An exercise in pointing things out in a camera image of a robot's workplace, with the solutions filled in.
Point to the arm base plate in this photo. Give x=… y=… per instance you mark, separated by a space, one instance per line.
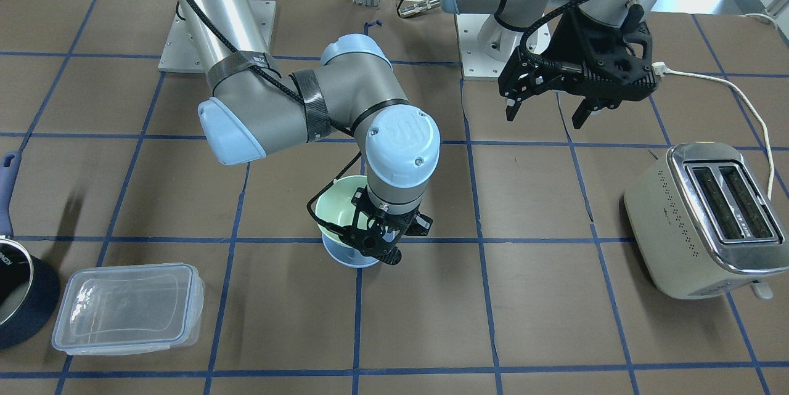
x=484 y=45
x=186 y=53

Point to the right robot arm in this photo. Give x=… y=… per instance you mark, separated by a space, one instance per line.
x=255 y=111

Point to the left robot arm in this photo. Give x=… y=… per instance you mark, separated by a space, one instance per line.
x=538 y=26

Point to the clear plastic container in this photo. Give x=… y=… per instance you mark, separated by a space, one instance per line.
x=125 y=310

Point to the green bowl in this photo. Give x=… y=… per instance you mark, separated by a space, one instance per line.
x=335 y=206

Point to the cream chrome toaster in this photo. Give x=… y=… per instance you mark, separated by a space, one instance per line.
x=703 y=224

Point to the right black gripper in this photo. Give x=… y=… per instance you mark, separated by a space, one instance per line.
x=421 y=223

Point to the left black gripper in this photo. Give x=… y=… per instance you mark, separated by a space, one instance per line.
x=562 y=45

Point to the dark blue saucepan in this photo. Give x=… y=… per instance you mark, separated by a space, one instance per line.
x=30 y=287

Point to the blue bowl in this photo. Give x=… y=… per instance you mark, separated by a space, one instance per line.
x=347 y=256

